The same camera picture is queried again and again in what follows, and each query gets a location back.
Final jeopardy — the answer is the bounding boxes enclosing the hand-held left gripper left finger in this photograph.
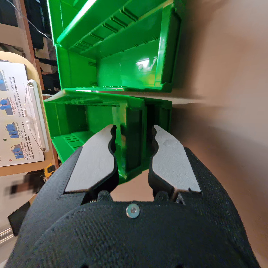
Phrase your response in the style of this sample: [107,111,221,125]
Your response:
[65,125,119,194]

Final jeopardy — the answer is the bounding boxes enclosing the grey desk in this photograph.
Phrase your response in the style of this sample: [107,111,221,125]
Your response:
[111,0,268,268]

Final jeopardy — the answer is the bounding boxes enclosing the green plastic storage bin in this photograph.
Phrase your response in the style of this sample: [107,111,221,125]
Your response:
[47,0,185,93]
[43,88,146,181]
[117,98,172,185]

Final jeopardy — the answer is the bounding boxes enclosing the instruction sheet on stand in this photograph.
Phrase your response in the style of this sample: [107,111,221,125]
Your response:
[0,51,55,177]

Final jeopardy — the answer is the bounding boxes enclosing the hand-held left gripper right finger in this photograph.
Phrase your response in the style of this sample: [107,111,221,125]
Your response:
[148,125,202,205]

